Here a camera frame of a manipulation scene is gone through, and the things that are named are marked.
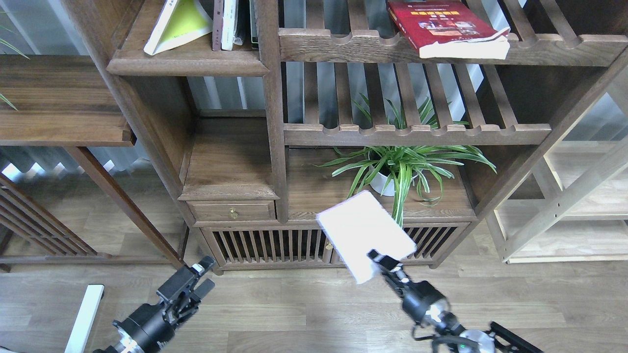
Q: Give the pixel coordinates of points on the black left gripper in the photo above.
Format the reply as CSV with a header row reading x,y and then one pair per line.
x,y
149,328

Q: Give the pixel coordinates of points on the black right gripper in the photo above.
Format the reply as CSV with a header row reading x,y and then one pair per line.
x,y
422,302

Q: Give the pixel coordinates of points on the pale lavender cover book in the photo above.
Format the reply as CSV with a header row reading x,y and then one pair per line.
x,y
361,224

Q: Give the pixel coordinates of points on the yellow green cover book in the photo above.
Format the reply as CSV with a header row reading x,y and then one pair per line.
x,y
180,22

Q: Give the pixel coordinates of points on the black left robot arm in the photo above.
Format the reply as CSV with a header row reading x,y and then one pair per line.
x,y
110,349

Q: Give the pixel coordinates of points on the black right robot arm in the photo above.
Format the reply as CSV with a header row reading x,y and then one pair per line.
x,y
458,339

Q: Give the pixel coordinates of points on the brass drawer knob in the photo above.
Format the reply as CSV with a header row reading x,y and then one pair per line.
x,y
233,213

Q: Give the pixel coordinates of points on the white plant pot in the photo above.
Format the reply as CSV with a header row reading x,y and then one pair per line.
x,y
378,183

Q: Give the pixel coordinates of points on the spider plant green leaves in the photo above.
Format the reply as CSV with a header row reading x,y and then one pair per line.
x,y
404,167

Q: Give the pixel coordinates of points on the white bar on floor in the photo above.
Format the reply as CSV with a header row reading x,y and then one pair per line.
x,y
85,318

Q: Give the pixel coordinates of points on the dark wooden bookshelf cabinet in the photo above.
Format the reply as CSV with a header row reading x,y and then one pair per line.
x,y
246,129

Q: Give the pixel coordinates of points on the dark wooden side table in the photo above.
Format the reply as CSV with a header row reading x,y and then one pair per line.
x,y
62,101

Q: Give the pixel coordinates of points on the red cover book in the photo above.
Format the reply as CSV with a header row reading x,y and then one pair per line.
x,y
448,29

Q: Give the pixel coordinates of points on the dark green upright book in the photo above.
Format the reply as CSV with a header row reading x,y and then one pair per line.
x,y
253,31

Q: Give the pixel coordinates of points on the white spine upright book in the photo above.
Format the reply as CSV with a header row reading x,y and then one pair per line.
x,y
233,28

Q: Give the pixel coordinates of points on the brown spine upright book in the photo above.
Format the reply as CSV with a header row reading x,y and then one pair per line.
x,y
216,32

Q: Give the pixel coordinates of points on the green leaves at left edge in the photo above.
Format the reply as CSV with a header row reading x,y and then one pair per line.
x,y
11,66

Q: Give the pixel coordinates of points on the light wooden shelf frame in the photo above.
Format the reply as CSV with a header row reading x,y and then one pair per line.
x,y
573,205

